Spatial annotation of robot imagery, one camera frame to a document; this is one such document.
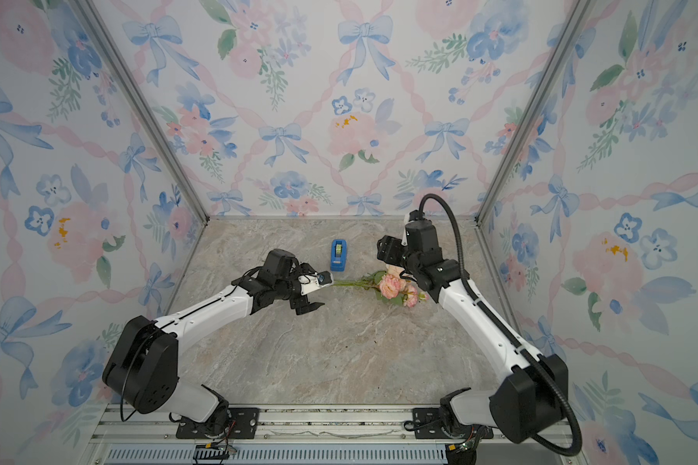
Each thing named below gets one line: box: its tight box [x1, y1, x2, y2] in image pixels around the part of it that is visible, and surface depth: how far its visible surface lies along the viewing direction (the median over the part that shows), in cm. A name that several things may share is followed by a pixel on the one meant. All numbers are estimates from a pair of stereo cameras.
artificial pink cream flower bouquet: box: [332, 266, 429, 309], surface depth 95 cm
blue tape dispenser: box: [329, 238, 349, 273], surface depth 106 cm
